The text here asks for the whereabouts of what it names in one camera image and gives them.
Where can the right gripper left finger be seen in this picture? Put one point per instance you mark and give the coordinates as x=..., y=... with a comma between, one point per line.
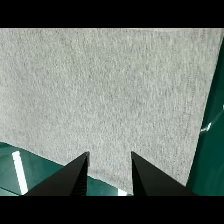
x=68, y=180

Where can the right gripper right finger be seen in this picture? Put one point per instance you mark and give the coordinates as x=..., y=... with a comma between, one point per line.
x=151, y=181

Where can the light grey garment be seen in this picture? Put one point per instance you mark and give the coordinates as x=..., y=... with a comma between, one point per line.
x=110, y=93

